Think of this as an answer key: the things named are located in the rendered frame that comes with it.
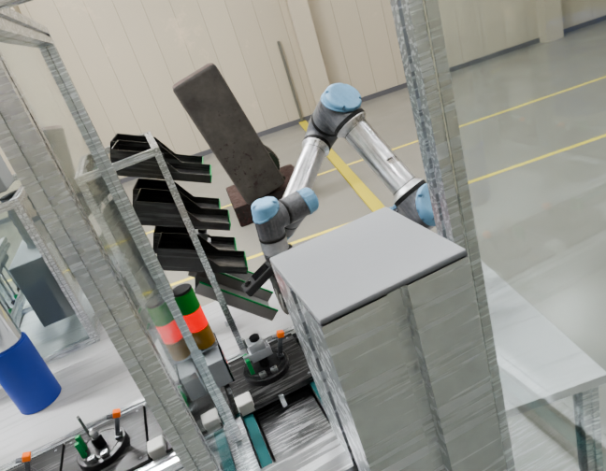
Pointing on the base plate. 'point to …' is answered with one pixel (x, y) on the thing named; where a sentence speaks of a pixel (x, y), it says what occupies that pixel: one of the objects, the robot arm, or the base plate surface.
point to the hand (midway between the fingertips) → (284, 311)
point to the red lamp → (196, 321)
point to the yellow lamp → (205, 338)
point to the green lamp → (188, 303)
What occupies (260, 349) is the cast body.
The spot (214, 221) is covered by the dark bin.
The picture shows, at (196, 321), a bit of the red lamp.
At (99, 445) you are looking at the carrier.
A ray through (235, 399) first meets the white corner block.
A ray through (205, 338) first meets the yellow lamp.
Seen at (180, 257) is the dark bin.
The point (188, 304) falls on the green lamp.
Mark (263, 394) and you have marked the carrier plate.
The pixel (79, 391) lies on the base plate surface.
